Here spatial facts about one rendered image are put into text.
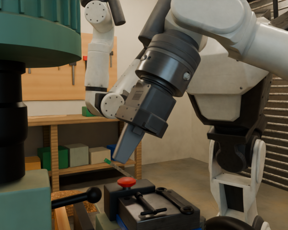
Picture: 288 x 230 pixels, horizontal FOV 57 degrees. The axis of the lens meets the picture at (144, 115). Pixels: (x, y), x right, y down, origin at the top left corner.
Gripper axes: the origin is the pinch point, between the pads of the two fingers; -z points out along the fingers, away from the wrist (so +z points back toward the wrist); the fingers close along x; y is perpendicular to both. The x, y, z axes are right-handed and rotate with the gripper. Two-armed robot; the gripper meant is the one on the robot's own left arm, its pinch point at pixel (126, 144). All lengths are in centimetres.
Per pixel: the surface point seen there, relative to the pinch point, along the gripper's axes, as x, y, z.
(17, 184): -10.2, 12.7, -8.6
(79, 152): 285, -64, -40
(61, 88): 327, -12, 20
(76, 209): -1.7, 2.9, -11.6
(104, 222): -0.4, -2.6, -12.5
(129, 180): -0.7, -2.9, -4.8
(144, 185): 0.1, -6.2, -4.8
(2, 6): -16.4, 20.6, 5.3
